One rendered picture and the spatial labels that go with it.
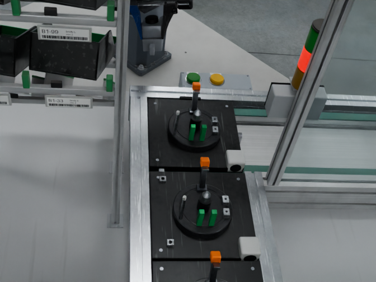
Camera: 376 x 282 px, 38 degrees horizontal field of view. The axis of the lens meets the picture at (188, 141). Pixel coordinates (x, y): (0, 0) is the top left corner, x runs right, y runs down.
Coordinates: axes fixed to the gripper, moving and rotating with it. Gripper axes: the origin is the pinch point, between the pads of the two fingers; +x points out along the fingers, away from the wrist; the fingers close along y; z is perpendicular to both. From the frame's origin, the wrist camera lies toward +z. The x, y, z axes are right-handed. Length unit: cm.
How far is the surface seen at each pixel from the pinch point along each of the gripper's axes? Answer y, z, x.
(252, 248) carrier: 22, 0, 51
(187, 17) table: 6, -72, -21
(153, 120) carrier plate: -2.0, -22.4, 20.1
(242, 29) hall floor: 37, -215, -52
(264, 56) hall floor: 49, -201, -32
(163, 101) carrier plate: 0.6, -27.4, 14.5
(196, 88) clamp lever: 9.8, -18.8, 12.3
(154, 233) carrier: 0.1, -0.8, 47.2
